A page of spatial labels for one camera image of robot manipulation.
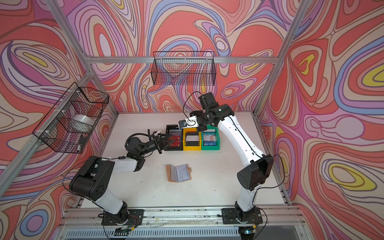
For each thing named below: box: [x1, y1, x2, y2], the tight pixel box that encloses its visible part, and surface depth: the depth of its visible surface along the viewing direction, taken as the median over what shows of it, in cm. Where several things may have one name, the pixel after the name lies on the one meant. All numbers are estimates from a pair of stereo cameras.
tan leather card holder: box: [165, 163, 192, 183], surface depth 88 cm
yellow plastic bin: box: [183, 127, 193, 151], surface depth 98 cm
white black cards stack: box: [186, 131, 200, 147], surface depth 103 cm
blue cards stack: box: [203, 131, 217, 146], surface depth 103 cm
